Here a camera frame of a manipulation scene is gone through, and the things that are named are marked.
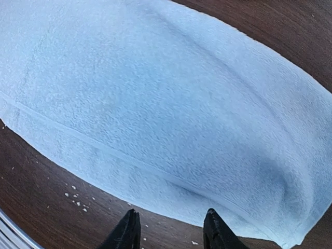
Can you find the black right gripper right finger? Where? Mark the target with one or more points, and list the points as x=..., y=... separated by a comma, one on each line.
x=218, y=235

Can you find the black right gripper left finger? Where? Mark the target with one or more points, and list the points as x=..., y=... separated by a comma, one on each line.
x=126, y=234

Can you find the light blue towel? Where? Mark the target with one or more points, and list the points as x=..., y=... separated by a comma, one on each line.
x=171, y=110

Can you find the aluminium front rail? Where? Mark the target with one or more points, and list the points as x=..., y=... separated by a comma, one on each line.
x=12, y=237

